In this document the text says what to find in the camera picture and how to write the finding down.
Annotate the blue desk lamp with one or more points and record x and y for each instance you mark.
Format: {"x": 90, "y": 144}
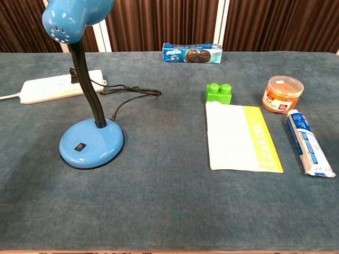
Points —
{"x": 90, "y": 143}

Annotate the green building block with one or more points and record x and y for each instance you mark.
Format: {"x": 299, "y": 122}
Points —
{"x": 218, "y": 95}

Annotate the blue table cloth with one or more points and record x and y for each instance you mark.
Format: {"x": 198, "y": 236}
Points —
{"x": 159, "y": 198}

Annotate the blue cookie box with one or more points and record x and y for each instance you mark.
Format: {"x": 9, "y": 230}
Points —
{"x": 192, "y": 54}

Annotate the brown pleated curtain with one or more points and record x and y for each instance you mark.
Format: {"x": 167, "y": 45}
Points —
{"x": 90, "y": 39}
{"x": 21, "y": 26}
{"x": 278, "y": 23}
{"x": 159, "y": 23}

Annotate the clear jar with orange contents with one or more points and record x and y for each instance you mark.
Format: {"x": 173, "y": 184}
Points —
{"x": 282, "y": 98}

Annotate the white power strip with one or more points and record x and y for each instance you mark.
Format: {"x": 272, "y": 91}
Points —
{"x": 45, "y": 91}

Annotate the blue and white toothpaste tube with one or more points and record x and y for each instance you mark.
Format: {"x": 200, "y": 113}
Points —
{"x": 304, "y": 137}

